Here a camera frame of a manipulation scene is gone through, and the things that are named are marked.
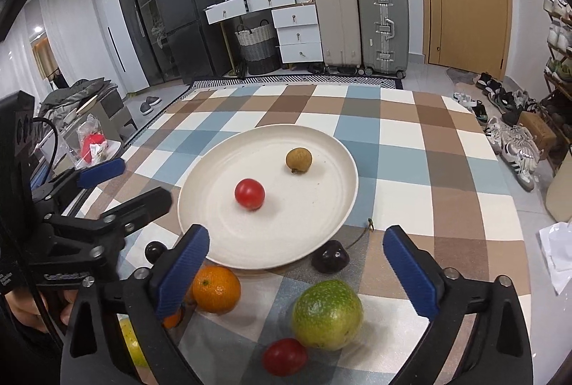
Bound white drawer dresser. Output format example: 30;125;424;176
203;0;323;77

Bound dark grey fridge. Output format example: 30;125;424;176
149;0;233;85

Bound beige suitcase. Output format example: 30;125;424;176
313;0;364;75

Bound green speckled fruit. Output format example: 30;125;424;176
291;280;364;352

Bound person's left hand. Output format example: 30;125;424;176
5;289;76;333

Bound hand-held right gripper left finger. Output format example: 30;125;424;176
60;224;211;385

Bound red cherry tomato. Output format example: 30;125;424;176
262;338;309;377
235;178;266;211

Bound wooden shoe rack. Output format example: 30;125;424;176
538;0;572;176

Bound yellow-green speckled fruit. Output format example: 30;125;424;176
118;317;150;369

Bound cream round plate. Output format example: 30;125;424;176
177;124;359;270

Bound brown longan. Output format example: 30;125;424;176
285;147;312;175

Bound wooden door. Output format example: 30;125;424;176
413;0;512;82

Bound stemless dark cherry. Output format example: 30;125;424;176
144;241;169;265

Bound brown patterned box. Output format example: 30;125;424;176
518;112;557;160

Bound clear bag with red contents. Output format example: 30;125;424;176
76;114;110;169

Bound grey doormat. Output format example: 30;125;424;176
446;68;479;84

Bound grey white woven basket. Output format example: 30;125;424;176
235;21;281;76

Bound dark glass wardrobe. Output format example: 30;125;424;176
109;0;171;93

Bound rows of racked shoes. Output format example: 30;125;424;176
543;0;572;82

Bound silver suitcase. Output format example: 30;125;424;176
357;0;410;78

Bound white plastic bag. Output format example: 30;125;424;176
538;222;572;296

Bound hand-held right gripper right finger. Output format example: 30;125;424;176
382;226;534;385

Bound scattered group of sneakers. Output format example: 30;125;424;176
451;72;542;192

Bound checked tablecloth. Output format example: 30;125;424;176
100;83;532;385

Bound dark cherry with stem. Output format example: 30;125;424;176
311;219;375;274

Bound black cable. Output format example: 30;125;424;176
33;118;60;173

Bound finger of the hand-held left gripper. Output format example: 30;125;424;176
31;158;126;207
42;187;173;266

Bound dark green jacket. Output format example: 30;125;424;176
40;78;119;131

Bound orange mandarin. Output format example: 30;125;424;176
162;308;184;329
192;265;242;315

